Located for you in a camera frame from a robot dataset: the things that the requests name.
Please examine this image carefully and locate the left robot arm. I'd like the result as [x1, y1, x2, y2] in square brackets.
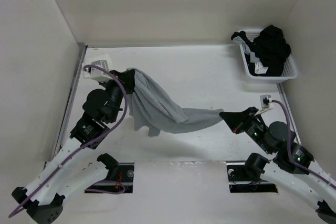
[9, 65, 135, 223]

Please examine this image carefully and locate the grey tank top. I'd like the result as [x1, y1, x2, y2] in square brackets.
[127, 68, 224, 137]

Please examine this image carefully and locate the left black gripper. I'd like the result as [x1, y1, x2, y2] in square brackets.
[100, 69, 137, 122]

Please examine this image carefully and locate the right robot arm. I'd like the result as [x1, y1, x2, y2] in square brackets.
[219, 107, 335, 223]

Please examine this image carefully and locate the white folded tank top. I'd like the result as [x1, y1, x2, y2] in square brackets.
[83, 54, 113, 70]

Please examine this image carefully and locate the white plastic basket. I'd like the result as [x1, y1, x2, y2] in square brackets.
[237, 29, 298, 84]

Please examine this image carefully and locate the white cloth in basket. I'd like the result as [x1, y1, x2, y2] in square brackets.
[232, 36, 268, 76]

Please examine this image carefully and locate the black clothes pile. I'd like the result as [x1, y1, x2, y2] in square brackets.
[231, 25, 291, 77]

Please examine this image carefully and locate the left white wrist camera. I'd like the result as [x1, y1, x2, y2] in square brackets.
[82, 59, 112, 83]

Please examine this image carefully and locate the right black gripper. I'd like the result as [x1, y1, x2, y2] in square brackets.
[219, 106, 272, 153]

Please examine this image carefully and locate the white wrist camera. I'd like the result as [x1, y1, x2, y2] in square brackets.
[254, 94, 274, 116]
[82, 59, 112, 83]

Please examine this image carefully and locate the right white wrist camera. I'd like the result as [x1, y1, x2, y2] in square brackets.
[254, 94, 274, 116]

